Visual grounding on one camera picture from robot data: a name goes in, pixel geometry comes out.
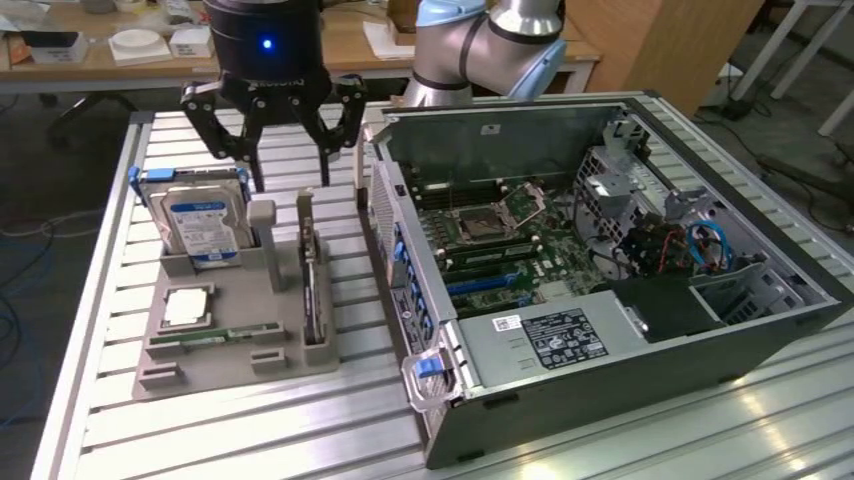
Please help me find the silver CPU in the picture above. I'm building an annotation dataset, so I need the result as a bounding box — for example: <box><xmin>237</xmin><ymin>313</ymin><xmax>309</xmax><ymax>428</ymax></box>
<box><xmin>163</xmin><ymin>288</ymin><xmax>209</xmax><ymax>326</ymax></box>

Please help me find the green RAM stick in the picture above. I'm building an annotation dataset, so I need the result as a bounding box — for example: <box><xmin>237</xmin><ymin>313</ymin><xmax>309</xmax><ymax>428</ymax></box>
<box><xmin>147</xmin><ymin>323</ymin><xmax>280</xmax><ymax>347</ymax></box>

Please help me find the blue expansion slot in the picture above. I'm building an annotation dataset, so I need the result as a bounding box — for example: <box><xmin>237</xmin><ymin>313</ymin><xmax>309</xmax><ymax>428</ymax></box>
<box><xmin>447</xmin><ymin>272</ymin><xmax>525</xmax><ymax>296</ymax></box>

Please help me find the dark installed RAM stick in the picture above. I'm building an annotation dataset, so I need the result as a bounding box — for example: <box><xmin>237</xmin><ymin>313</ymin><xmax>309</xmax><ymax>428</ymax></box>
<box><xmin>443</xmin><ymin>242</ymin><xmax>541</xmax><ymax>266</ymax></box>

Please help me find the white box black lid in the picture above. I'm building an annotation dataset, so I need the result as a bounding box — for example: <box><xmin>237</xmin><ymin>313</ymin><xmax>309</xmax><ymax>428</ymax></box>
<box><xmin>18</xmin><ymin>30</ymin><xmax>92</xmax><ymax>65</ymax></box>

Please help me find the perforated metal drive cage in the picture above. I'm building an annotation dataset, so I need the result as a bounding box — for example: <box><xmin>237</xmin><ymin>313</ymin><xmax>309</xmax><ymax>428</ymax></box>
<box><xmin>572</xmin><ymin>119</ymin><xmax>668</xmax><ymax>251</ymax></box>

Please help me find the grey metal disk bay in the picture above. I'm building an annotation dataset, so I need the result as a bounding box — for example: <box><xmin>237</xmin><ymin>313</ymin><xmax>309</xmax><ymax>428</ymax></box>
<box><xmin>686</xmin><ymin>259</ymin><xmax>806</xmax><ymax>326</ymax></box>

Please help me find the white table frame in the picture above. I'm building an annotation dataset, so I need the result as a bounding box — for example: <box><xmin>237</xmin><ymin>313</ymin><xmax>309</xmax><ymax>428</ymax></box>
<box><xmin>730</xmin><ymin>0</ymin><xmax>854</xmax><ymax>136</ymax></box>

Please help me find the blue wire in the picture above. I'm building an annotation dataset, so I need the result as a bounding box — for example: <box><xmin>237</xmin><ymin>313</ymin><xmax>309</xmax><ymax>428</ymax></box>
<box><xmin>686</xmin><ymin>219</ymin><xmax>735</xmax><ymax>274</ymax></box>

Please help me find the grey parts rack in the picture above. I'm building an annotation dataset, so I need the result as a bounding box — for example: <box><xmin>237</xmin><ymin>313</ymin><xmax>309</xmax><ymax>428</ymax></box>
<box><xmin>132</xmin><ymin>197</ymin><xmax>341</xmax><ymax>404</ymax></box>

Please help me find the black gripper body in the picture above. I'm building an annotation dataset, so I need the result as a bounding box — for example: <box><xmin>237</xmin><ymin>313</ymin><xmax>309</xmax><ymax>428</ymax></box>
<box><xmin>203</xmin><ymin>0</ymin><xmax>332</xmax><ymax>109</ymax></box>

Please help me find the black office chair base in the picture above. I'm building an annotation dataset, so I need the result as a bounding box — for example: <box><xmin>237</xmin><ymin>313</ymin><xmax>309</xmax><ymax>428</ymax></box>
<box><xmin>38</xmin><ymin>92</ymin><xmax>141</xmax><ymax>149</ymax></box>

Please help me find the white square round-top object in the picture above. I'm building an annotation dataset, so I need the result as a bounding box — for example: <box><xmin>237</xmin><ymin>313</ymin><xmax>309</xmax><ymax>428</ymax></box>
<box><xmin>106</xmin><ymin>28</ymin><xmax>175</xmax><ymax>67</ymax></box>

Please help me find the blue disk caddy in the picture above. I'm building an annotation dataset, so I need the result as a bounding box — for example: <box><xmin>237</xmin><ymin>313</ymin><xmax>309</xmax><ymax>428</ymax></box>
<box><xmin>125</xmin><ymin>164</ymin><xmax>252</xmax><ymax>251</ymax></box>

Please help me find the wooden cabinet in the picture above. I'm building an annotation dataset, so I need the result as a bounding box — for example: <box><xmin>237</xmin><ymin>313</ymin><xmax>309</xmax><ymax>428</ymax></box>
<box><xmin>583</xmin><ymin>0</ymin><xmax>768</xmax><ymax>116</ymax></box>

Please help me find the silver hard disk blue label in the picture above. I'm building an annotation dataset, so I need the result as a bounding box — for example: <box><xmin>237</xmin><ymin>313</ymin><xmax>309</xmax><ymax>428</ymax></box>
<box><xmin>147</xmin><ymin>185</ymin><xmax>243</xmax><ymax>271</ymax></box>

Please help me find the black graphics card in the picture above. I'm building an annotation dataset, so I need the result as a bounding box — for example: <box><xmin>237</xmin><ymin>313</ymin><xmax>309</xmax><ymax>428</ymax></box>
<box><xmin>292</xmin><ymin>187</ymin><xmax>333</xmax><ymax>351</ymax></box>

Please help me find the wooden desk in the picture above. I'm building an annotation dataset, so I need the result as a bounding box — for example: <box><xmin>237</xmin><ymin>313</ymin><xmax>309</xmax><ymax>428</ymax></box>
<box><xmin>0</xmin><ymin>0</ymin><xmax>602</xmax><ymax>96</ymax></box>

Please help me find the CPU socket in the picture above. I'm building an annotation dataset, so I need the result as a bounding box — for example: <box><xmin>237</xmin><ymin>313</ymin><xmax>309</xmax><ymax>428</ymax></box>
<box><xmin>452</xmin><ymin>204</ymin><xmax>508</xmax><ymax>246</ymax></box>

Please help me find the black open PC case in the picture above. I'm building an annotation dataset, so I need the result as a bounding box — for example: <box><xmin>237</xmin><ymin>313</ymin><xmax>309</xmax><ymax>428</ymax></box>
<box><xmin>352</xmin><ymin>97</ymin><xmax>854</xmax><ymax>471</ymax></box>

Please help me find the blue slot retainer bar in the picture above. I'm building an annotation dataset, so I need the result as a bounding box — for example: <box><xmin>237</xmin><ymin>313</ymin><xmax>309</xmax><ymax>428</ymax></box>
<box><xmin>392</xmin><ymin>222</ymin><xmax>435</xmax><ymax>341</ymax></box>

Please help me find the brown cardboard box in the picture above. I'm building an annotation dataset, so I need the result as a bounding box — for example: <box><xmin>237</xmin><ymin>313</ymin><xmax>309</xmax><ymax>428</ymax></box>
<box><xmin>387</xmin><ymin>0</ymin><xmax>423</xmax><ymax>32</ymax></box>

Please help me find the small white labelled box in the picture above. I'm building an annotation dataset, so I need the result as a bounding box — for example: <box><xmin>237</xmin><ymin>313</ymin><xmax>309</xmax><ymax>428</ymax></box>
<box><xmin>167</xmin><ymin>27</ymin><xmax>215</xmax><ymax>59</ymax></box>

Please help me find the red wire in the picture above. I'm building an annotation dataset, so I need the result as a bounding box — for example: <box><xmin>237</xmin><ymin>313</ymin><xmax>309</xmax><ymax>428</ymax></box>
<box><xmin>656</xmin><ymin>229</ymin><xmax>676</xmax><ymax>271</ymax></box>

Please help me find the metal socket cover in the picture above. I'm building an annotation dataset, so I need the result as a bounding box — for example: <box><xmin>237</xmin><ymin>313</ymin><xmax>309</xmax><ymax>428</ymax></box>
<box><xmin>499</xmin><ymin>180</ymin><xmax>555</xmax><ymax>226</ymax></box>

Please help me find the blue case latch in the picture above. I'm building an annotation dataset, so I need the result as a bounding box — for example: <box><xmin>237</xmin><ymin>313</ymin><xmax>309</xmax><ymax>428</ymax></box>
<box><xmin>412</xmin><ymin>357</ymin><xmax>443</xmax><ymax>384</ymax></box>

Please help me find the grey power supply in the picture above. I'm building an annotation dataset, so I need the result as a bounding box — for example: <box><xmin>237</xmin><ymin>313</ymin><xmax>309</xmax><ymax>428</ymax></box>
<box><xmin>452</xmin><ymin>289</ymin><xmax>652</xmax><ymax>391</ymax></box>

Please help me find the white paper stack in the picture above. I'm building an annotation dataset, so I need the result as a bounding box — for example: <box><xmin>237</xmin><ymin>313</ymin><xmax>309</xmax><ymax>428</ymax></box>
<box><xmin>363</xmin><ymin>19</ymin><xmax>419</xmax><ymax>62</ymax></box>

